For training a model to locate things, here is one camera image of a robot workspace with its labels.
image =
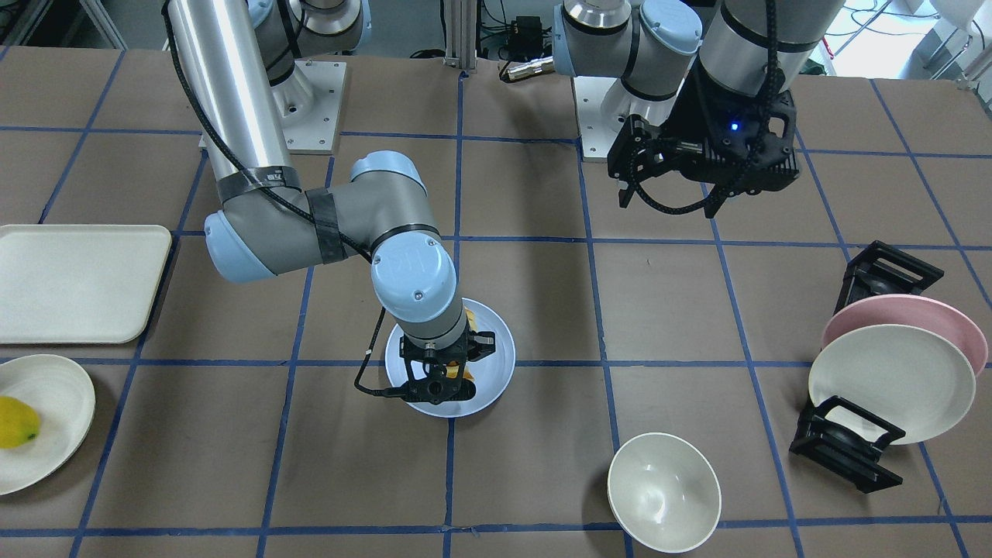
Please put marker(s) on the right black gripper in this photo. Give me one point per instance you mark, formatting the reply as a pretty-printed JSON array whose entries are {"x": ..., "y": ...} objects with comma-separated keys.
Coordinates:
[{"x": 485, "y": 346}]

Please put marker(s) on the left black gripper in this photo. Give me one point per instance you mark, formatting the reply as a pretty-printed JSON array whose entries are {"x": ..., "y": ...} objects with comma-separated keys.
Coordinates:
[{"x": 695, "y": 110}]

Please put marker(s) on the striped bread loaf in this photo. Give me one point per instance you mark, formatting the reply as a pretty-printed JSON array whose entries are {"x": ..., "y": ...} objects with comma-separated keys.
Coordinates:
[{"x": 453, "y": 367}]

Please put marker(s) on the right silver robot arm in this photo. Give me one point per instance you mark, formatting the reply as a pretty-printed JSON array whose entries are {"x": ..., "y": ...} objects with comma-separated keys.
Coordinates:
[{"x": 268, "y": 224}]

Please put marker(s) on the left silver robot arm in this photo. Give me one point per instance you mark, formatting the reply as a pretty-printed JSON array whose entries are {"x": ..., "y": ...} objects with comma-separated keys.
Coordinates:
[{"x": 754, "y": 48}]

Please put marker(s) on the pink plate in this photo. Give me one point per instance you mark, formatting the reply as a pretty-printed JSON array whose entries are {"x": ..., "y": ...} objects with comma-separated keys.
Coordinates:
[{"x": 913, "y": 310}]

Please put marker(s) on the cream plate in rack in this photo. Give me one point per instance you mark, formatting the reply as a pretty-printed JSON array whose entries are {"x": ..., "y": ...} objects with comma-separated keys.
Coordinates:
[{"x": 909, "y": 377}]

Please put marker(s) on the white plate with lemon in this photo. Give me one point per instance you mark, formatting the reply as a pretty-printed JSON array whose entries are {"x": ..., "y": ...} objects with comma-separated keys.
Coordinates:
[{"x": 63, "y": 395}]

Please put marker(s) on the cream bowl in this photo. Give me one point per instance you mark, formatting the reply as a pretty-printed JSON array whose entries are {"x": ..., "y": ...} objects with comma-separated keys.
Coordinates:
[{"x": 664, "y": 493}]

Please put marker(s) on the black dish rack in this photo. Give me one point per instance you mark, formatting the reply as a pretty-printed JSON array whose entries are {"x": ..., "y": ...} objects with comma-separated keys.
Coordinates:
[{"x": 879, "y": 269}]

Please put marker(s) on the white rectangular tray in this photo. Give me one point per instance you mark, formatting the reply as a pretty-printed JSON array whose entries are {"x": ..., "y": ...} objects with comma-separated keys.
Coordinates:
[{"x": 79, "y": 284}]

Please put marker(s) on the yellow lemon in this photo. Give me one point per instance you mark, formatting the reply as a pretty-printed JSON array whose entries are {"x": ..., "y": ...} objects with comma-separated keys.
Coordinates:
[{"x": 20, "y": 423}]

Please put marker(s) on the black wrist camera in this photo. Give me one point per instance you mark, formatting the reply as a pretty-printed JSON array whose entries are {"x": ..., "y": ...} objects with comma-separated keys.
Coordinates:
[{"x": 440, "y": 383}]

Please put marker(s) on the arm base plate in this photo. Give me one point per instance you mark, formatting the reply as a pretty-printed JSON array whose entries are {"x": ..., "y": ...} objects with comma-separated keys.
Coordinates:
[
  {"x": 261, "y": 123},
  {"x": 601, "y": 106}
]

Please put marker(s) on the aluminium frame post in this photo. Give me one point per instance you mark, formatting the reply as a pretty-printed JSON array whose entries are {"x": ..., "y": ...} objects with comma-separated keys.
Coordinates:
[{"x": 460, "y": 34}]

